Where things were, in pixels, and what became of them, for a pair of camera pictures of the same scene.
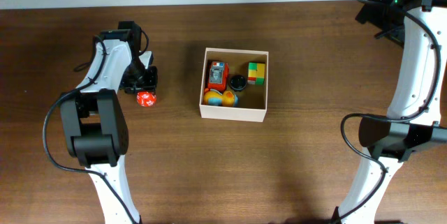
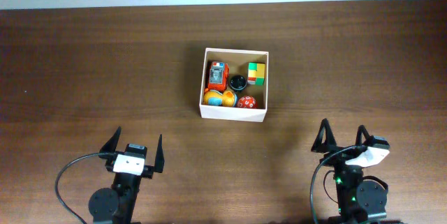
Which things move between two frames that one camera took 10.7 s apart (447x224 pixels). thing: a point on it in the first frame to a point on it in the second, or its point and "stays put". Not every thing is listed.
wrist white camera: [144, 58] to [129, 165]
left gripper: [151, 87] to [148, 169]
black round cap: [237, 83] stays put
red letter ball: [146, 99] to [247, 102]
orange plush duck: [227, 99] stays put
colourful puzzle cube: [256, 72] stays put
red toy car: [218, 75] stays put
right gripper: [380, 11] to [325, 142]
